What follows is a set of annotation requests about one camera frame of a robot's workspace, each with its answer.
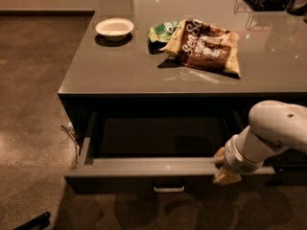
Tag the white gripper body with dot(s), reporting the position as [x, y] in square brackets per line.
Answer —
[235, 159]

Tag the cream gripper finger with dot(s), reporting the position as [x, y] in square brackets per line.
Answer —
[225, 176]
[218, 158]

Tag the dark drawer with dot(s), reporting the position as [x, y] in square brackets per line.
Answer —
[289, 177]
[288, 159]
[161, 153]

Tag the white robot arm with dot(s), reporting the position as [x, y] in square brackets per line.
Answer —
[273, 127]

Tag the dark counter cabinet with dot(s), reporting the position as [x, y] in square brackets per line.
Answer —
[133, 77]

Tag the brown chip bag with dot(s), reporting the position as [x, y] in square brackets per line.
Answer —
[205, 47]

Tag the green snack bag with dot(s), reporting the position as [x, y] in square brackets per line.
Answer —
[162, 32]

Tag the white paper bowl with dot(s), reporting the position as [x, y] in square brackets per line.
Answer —
[114, 29]

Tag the dark object top right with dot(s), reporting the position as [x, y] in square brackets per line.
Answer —
[297, 7]

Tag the black object on floor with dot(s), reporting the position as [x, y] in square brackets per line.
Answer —
[38, 223]

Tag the wire rack beside cabinet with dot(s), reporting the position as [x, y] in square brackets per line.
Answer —
[75, 138]

